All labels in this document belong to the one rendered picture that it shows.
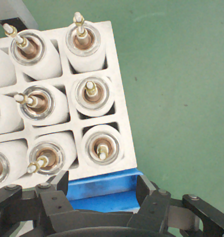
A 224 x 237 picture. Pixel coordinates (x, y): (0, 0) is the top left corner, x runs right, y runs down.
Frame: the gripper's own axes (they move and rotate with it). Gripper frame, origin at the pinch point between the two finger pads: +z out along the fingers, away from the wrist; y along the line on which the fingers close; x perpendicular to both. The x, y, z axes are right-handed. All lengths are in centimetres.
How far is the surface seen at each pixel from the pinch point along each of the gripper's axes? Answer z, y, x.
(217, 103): 47, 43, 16
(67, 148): 22.5, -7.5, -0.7
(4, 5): 26.0, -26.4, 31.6
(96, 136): 21.6, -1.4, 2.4
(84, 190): 47, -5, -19
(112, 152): 21.7, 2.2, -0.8
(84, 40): 20.1, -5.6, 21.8
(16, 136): 29.0, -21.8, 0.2
